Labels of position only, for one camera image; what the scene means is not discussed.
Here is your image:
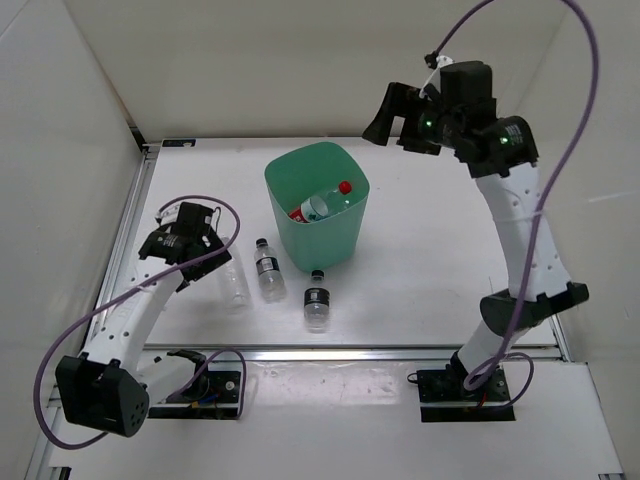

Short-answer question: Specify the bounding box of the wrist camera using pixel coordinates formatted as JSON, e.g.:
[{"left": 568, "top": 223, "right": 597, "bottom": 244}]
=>
[
  {"left": 440, "top": 61, "right": 493, "bottom": 109},
  {"left": 172, "top": 202, "right": 213, "bottom": 238}
]

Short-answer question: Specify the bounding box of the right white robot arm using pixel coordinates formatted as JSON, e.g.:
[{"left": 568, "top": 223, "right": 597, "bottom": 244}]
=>
[{"left": 362, "top": 81, "right": 590, "bottom": 400}]

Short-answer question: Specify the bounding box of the red label bottle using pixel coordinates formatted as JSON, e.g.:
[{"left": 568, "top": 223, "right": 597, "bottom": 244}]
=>
[{"left": 288, "top": 181, "right": 352, "bottom": 223}]

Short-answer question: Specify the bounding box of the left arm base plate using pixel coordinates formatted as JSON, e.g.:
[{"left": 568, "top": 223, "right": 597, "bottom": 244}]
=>
[{"left": 148, "top": 347, "right": 248, "bottom": 421}]

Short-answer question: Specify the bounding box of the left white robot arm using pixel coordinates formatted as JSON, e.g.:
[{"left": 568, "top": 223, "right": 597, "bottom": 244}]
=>
[{"left": 55, "top": 229, "right": 232, "bottom": 437}]

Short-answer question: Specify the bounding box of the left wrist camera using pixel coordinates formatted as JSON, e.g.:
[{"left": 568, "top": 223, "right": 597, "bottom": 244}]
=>
[{"left": 172, "top": 202, "right": 213, "bottom": 238}]

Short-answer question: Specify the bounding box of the clear bottle white cap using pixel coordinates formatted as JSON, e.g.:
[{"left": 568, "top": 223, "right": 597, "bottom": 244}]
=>
[{"left": 219, "top": 245, "right": 251, "bottom": 310}]

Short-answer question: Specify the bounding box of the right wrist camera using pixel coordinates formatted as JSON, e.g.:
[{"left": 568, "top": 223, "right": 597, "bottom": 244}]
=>
[{"left": 440, "top": 61, "right": 493, "bottom": 109}]

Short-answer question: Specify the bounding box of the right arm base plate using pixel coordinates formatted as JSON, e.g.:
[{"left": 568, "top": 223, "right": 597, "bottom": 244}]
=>
[{"left": 407, "top": 367, "right": 516, "bottom": 423}]

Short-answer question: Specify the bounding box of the clear bottle black label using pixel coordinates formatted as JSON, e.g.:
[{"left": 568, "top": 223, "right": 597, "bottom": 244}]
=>
[{"left": 254, "top": 238, "right": 286, "bottom": 302}]

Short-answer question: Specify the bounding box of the green plastic bin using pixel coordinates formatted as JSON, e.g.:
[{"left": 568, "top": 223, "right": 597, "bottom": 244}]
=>
[{"left": 264, "top": 142, "right": 370, "bottom": 272}]

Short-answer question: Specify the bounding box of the short bottle black label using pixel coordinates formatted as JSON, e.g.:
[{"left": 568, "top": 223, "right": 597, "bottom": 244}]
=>
[{"left": 303, "top": 270, "right": 331, "bottom": 333}]

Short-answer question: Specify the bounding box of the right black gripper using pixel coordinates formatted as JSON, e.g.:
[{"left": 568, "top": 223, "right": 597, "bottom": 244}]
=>
[{"left": 362, "top": 84, "right": 462, "bottom": 157}]

